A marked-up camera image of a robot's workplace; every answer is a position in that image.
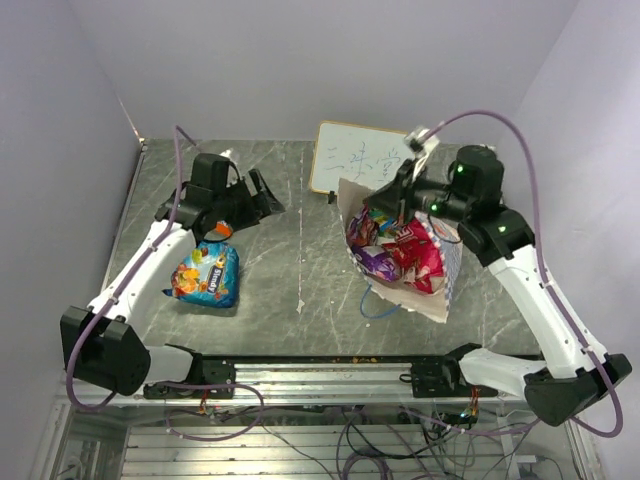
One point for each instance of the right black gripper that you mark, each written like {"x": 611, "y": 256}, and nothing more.
{"x": 398, "y": 195}

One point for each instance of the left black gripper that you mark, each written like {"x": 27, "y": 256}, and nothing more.
{"x": 263, "y": 205}

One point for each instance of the pink snack packet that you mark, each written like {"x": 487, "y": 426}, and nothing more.
{"x": 362, "y": 230}

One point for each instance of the orange snack packet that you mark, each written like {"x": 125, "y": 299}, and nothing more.
{"x": 222, "y": 231}

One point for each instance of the red snack packet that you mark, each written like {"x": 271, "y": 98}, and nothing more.
{"x": 417, "y": 257}

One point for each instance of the purple snack packet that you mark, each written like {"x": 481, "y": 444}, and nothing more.
{"x": 377, "y": 262}

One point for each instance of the blue candy packet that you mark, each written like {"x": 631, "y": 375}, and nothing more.
{"x": 208, "y": 276}

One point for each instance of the blue checkered paper bag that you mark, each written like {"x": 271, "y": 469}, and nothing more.
{"x": 435, "y": 306}

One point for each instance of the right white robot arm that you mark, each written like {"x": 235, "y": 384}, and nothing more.
{"x": 575, "y": 370}

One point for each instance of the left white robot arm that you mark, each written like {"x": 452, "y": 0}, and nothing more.
{"x": 100, "y": 345}

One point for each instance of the small whiteboard on stand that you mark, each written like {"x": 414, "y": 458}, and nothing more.
{"x": 364, "y": 155}

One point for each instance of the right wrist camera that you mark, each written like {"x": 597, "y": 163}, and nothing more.
{"x": 421, "y": 142}

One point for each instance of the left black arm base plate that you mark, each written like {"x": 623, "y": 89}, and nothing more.
{"x": 208, "y": 376}

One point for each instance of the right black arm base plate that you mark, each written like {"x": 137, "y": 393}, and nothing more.
{"x": 438, "y": 381}

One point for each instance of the aluminium mounting rail frame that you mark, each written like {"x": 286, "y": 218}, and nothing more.
{"x": 313, "y": 418}

